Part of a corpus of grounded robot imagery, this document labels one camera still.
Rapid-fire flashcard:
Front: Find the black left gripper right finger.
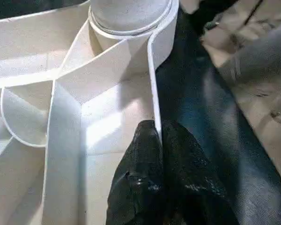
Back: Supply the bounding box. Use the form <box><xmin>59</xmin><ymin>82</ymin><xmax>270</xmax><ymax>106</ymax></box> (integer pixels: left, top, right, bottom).
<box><xmin>161</xmin><ymin>120</ymin><xmax>239</xmax><ymax>225</ymax></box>

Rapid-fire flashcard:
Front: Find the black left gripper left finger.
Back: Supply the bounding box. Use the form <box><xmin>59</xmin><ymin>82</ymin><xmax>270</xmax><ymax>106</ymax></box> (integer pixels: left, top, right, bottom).
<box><xmin>106</xmin><ymin>120</ymin><xmax>166</xmax><ymax>225</ymax></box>

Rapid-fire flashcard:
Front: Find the white plastic table top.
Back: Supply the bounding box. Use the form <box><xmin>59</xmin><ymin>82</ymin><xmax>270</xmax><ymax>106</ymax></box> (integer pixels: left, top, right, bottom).
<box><xmin>0</xmin><ymin>0</ymin><xmax>180</xmax><ymax>225</ymax></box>

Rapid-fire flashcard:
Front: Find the white plastic table leg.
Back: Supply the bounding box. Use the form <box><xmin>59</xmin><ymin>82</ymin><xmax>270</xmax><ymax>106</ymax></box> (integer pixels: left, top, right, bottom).
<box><xmin>89</xmin><ymin>0</ymin><xmax>174</xmax><ymax>37</ymax></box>

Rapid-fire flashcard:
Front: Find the black stand leg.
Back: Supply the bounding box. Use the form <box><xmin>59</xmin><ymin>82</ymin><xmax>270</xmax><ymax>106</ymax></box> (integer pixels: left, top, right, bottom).
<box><xmin>244</xmin><ymin>0</ymin><xmax>268</xmax><ymax>25</ymax></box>

